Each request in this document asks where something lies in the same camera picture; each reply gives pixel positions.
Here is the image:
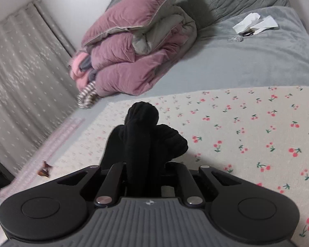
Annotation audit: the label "mauve duvet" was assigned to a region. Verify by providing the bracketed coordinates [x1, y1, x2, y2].
[81, 0, 198, 98]

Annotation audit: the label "black pants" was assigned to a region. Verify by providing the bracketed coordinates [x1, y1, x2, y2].
[100, 101, 189, 198]

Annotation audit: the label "brown hair claw clip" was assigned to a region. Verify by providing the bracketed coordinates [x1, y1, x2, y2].
[37, 160, 53, 178]

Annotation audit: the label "grey white striped garment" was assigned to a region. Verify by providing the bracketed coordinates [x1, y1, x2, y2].
[77, 80, 98, 108]

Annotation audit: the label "grey star print curtain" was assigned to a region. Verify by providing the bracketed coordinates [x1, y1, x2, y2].
[0, 0, 79, 175]

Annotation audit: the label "grey bed sheet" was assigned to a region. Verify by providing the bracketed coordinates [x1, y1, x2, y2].
[49, 44, 309, 165]

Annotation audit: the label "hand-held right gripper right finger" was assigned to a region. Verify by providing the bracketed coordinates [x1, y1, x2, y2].
[174, 163, 244, 207]

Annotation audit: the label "white tissue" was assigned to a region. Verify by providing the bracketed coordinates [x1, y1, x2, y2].
[232, 13, 260, 34]
[250, 15, 279, 34]

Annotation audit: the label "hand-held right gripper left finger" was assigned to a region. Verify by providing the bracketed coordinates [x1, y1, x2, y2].
[55, 163, 125, 207]

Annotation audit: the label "pink garment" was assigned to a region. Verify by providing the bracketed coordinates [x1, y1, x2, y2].
[69, 51, 93, 90]

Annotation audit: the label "grey blue garment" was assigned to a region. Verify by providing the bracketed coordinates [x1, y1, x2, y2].
[78, 55, 97, 81]

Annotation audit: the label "grey fleece pillow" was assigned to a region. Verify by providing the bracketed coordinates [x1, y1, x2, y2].
[197, 6, 309, 65]

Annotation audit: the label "cherry print sheet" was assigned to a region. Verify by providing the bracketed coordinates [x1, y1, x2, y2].
[48, 86, 309, 247]

